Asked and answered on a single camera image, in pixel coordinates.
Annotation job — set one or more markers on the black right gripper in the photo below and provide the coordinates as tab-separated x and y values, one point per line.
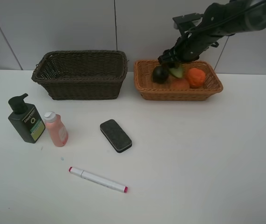
185	50

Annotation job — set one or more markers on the halved avocado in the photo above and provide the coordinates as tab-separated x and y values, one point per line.
177	72

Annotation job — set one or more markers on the dark mangosteen fruit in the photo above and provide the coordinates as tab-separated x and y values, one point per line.
160	75

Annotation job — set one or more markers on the orange-red peach fruit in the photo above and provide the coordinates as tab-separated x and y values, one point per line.
180	84

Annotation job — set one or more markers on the orange tangerine fruit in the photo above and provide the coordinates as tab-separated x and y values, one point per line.
196	77

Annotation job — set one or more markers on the pink lotion bottle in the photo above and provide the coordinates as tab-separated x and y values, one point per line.
56	129

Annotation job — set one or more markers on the dark green pump bottle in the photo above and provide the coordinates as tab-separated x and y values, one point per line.
26	119

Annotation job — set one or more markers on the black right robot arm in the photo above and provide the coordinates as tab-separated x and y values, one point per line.
201	31

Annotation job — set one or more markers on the light orange wicker basket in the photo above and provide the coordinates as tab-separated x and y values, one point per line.
164	92

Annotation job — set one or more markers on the black whiteboard eraser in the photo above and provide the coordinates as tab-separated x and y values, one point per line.
116	136

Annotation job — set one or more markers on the dark brown wicker basket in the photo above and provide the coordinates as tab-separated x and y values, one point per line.
82	74

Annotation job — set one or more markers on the white pink-capped marker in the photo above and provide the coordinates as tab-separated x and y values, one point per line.
98	179

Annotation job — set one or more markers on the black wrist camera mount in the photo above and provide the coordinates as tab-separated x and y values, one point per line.
186	22

